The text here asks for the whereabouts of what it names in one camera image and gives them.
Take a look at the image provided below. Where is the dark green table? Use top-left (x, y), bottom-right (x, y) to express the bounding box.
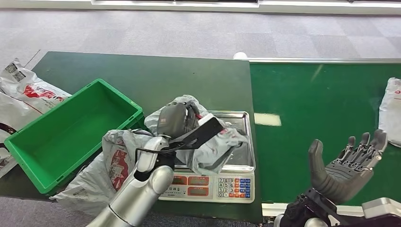
top-left (0, 51), bottom-right (263, 224)

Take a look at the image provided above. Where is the steel electronic weighing scale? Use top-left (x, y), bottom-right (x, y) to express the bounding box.
top-left (158, 110), bottom-right (256, 204)

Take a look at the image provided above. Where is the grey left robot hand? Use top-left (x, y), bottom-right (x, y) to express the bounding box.
top-left (157, 100), bottom-right (201, 139)

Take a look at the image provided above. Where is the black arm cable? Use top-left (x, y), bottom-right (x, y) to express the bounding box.
top-left (135, 141), bottom-right (186, 172)

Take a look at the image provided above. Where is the white package with dark print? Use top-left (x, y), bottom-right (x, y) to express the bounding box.
top-left (0, 91), bottom-right (43, 180)

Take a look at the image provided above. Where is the white package with red mark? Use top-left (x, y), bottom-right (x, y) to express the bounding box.
top-left (378, 77), bottom-right (401, 148)

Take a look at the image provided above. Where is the grey package with red print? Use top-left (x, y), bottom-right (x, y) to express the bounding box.
top-left (49, 129), bottom-right (155, 217)

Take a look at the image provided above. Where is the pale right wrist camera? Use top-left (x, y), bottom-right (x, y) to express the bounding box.
top-left (361, 197), bottom-right (401, 220)

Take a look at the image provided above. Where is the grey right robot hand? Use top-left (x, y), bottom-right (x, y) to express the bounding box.
top-left (308, 129), bottom-right (389, 205)

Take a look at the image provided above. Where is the green plastic crate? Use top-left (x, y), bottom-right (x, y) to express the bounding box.
top-left (3, 78), bottom-right (146, 195)

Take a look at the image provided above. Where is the white package with QR codes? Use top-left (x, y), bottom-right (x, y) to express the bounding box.
top-left (0, 58), bottom-right (72, 115)

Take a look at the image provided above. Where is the green conveyor belt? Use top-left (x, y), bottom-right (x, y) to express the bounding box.
top-left (249, 58), bottom-right (401, 217)

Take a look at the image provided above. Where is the grey mailer package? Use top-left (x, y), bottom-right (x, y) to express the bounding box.
top-left (144, 94), bottom-right (250, 176)

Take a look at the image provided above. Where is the white baseboard strip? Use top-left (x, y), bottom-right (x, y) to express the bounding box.
top-left (0, 0), bottom-right (401, 15)

